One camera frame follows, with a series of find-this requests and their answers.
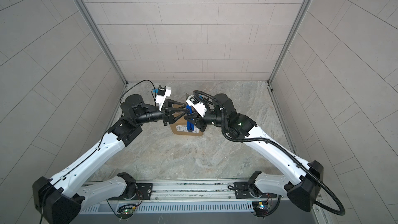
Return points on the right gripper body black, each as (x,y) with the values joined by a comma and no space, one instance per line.
(213,117)

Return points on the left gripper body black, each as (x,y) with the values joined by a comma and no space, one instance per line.
(150,116)

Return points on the blue utility knife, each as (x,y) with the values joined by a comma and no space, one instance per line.
(190,125)

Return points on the brown cardboard express box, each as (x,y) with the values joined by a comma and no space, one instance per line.
(183,127)

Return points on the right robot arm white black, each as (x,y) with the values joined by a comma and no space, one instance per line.
(295,183)

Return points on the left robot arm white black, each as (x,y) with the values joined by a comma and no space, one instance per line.
(62,197)

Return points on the white ventilation grille strip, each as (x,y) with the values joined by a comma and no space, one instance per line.
(177,207)

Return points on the left green circuit board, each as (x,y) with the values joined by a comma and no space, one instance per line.
(128,209)

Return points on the green circuit board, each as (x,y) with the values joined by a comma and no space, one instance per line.
(260,208)
(128,209)

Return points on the right green circuit board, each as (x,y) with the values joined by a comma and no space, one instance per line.
(260,208)

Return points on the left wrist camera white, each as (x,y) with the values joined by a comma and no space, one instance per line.
(161,93)

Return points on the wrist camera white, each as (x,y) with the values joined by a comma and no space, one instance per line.
(161,93)
(197,105)

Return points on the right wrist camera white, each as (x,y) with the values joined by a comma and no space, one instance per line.
(197,105)

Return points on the aluminium mounting rail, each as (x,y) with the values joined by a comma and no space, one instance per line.
(185,190)

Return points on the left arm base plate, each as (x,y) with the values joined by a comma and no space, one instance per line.
(137,191)

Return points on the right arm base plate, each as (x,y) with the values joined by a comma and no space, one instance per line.
(241,190)

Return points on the left aluminium corner post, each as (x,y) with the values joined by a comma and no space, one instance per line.
(99,37)

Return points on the aluminium corner post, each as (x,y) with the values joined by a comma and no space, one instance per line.
(295,27)
(99,37)

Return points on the right aluminium corner post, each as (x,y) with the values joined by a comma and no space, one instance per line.
(295,27)

